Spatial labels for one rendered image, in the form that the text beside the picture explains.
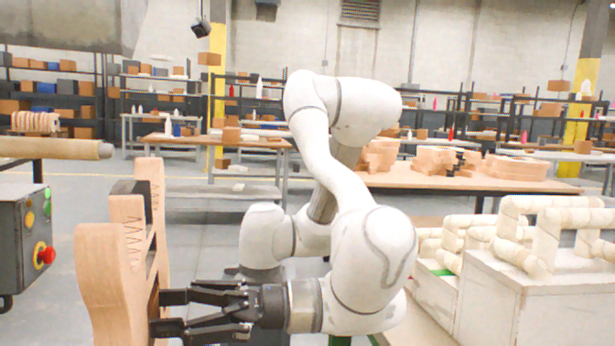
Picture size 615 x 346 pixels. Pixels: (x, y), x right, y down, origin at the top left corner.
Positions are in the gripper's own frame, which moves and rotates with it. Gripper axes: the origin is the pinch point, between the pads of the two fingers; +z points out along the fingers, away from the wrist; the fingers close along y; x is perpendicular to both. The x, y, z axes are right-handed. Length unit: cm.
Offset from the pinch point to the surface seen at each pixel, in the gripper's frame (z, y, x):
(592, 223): -65, -10, 21
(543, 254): -57, -11, 16
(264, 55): -106, 1115, -31
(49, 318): 88, 166, -128
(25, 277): 29.5, 24.3, -8.5
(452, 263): -55, 7, 3
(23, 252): 29.4, 24.9, -2.9
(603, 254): -74, -5, 12
